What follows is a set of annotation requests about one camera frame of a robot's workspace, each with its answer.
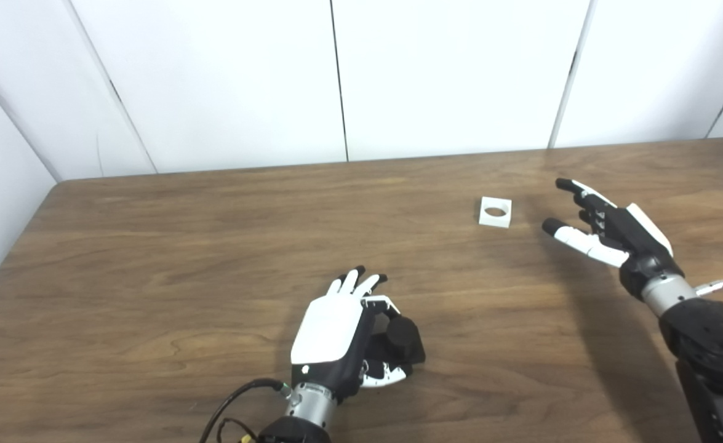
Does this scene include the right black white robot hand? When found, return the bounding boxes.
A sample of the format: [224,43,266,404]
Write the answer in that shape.
[541,178,685,300]

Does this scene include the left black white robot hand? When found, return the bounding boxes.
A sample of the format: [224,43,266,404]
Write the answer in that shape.
[290,266,412,399]

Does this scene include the black peg with square base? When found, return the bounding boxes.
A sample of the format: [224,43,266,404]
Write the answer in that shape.
[367,315,426,370]

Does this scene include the white square piece with hole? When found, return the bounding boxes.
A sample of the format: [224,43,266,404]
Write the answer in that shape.
[477,196,513,229]

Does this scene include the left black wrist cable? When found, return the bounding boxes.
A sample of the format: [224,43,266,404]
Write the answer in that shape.
[200,378,292,443]

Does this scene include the thin wires with yellow connector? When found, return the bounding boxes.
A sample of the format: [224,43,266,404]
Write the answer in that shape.
[217,418,257,443]

